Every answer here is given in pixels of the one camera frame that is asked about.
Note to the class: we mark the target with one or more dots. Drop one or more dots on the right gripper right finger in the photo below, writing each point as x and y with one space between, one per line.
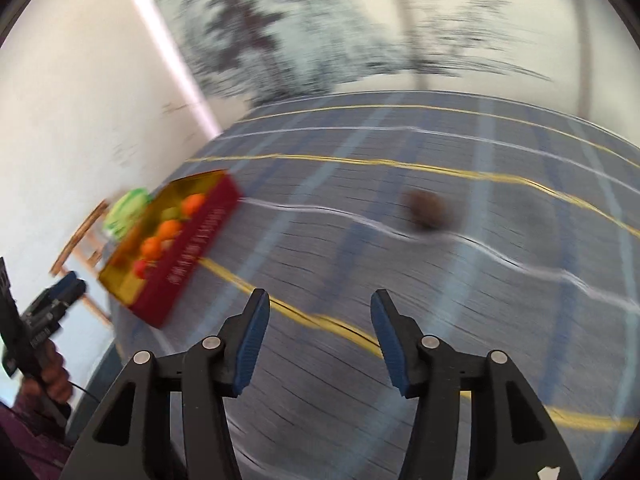
512 434

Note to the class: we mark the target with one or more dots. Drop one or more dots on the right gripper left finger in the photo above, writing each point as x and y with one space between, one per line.
164 418

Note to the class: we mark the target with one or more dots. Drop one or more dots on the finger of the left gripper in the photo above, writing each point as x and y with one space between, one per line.
66 291

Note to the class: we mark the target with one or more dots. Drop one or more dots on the orange tangerine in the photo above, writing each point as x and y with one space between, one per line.
168 230
151 248
191 204

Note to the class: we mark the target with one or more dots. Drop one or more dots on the person left hand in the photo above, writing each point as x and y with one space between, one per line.
55 380

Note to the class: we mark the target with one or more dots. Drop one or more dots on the wooden chair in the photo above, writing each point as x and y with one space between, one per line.
86 246

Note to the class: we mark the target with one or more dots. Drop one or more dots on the small red fruit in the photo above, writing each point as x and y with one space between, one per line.
142 269

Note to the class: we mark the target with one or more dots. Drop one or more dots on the gold metal tin box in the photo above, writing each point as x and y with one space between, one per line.
151 300

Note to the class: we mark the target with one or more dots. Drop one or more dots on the green tissue pack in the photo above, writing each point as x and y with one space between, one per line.
125 213

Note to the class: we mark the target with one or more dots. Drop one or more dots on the green lime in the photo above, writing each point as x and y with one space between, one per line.
171 213

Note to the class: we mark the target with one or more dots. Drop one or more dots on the plaid grey tablecloth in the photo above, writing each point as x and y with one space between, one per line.
542 263

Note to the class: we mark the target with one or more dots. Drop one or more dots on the dark brown avocado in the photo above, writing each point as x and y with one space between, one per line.
428 211

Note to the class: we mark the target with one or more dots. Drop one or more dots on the landscape painted folding screen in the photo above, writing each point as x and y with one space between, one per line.
574 56

